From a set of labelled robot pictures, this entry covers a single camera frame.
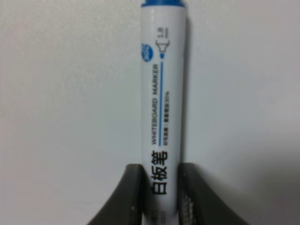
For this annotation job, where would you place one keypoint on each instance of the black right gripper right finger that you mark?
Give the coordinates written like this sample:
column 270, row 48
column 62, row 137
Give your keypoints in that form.
column 198, row 204

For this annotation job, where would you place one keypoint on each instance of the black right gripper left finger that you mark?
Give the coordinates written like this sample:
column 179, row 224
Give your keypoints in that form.
column 125, row 205

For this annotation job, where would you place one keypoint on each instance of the white blue whiteboard marker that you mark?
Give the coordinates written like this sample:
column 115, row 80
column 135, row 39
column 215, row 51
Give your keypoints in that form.
column 163, row 35

